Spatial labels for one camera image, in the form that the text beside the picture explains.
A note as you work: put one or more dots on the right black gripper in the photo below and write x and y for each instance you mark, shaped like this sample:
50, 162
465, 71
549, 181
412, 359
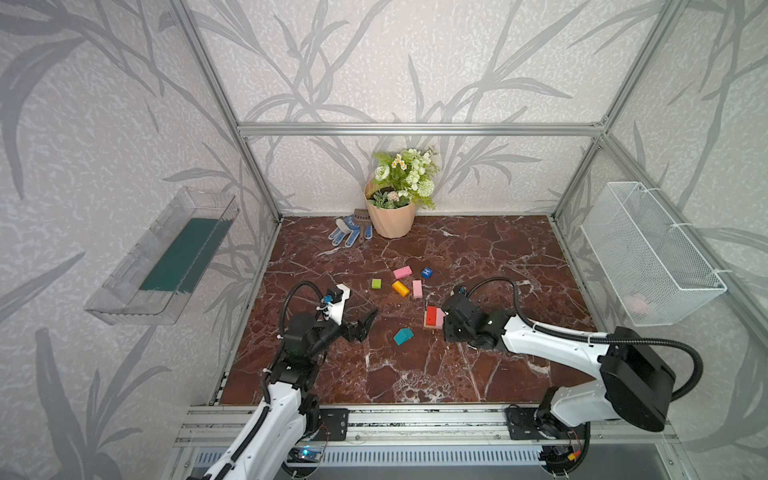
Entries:
452, 321

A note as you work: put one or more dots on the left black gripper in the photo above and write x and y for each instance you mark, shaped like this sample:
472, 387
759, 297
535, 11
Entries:
351, 330

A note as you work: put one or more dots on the pink block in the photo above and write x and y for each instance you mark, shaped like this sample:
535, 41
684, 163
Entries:
402, 272
417, 289
440, 314

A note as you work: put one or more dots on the red rectangular block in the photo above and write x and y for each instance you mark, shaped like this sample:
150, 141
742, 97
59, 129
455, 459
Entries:
431, 316

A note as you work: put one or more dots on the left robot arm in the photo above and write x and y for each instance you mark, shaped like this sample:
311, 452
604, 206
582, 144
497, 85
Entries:
288, 411

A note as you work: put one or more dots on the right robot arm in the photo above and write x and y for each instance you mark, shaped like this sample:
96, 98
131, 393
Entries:
629, 381

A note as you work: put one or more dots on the teal wedge block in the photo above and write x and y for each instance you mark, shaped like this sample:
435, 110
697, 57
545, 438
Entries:
403, 335

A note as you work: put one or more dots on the orange rectangular block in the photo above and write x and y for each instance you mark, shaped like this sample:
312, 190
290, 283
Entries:
401, 289

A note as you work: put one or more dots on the blue dotted work glove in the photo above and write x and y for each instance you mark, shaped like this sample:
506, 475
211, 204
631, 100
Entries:
349, 229

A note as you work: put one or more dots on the beige flower pot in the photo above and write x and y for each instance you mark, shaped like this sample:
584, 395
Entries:
389, 223

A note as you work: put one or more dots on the left green circuit board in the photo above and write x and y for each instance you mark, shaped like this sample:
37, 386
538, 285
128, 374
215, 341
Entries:
305, 455

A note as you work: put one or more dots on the green artificial plant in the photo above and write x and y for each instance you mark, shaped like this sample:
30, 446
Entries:
403, 179

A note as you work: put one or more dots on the pink object in basket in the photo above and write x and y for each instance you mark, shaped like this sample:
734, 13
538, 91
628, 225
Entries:
636, 304

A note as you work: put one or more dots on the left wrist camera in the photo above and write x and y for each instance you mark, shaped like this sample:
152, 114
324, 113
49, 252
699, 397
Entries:
333, 303

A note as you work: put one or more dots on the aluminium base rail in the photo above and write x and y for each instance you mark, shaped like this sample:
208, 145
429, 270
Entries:
469, 441

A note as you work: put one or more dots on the white wire basket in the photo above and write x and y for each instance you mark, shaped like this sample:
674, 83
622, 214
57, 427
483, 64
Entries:
642, 249

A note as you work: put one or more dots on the clear plastic wall shelf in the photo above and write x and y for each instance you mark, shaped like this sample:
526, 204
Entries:
154, 282

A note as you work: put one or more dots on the aluminium cage frame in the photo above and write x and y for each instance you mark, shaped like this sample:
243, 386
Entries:
600, 132

